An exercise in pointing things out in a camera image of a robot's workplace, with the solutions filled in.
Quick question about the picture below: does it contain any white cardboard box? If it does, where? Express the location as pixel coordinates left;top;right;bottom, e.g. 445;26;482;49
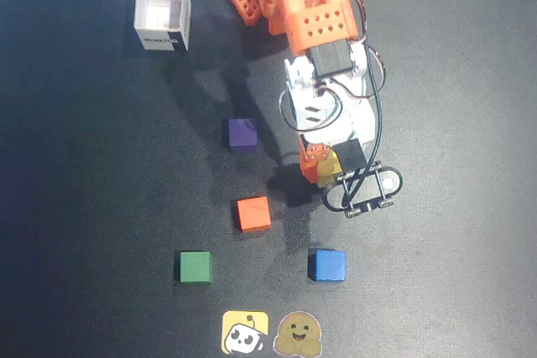
133;0;192;53

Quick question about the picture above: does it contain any black table mat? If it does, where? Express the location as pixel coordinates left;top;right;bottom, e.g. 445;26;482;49
0;0;537;358

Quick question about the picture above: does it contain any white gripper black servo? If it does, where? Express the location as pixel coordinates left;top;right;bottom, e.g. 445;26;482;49
298;101;376;185

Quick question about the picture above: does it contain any blue wooden cube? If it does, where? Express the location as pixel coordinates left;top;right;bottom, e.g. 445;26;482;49
309;249;347;283

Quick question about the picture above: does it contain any long red white servo wire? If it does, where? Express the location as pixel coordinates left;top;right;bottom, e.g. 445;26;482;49
337;0;388;101

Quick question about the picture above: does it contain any yellow robot sticker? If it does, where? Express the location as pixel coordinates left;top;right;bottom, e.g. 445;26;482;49
221;310;270;355

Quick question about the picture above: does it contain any green wooden cube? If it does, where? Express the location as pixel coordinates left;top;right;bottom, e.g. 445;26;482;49
179;251;213;284

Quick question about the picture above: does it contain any short looped servo wire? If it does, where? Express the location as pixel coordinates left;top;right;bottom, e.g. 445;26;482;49
278;85;341;132

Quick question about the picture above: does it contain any orange wooden cube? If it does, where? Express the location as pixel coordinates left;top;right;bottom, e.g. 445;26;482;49
236;195;273;234

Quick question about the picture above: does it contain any purple wooden cube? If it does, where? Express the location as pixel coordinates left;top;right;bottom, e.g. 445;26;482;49
227;117;258;155

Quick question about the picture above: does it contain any hugging face emoji sticker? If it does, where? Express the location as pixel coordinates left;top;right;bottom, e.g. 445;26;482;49
273;310;323;357

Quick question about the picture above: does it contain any yellow wooden cube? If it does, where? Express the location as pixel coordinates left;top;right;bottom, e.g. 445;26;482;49
316;151;343;189

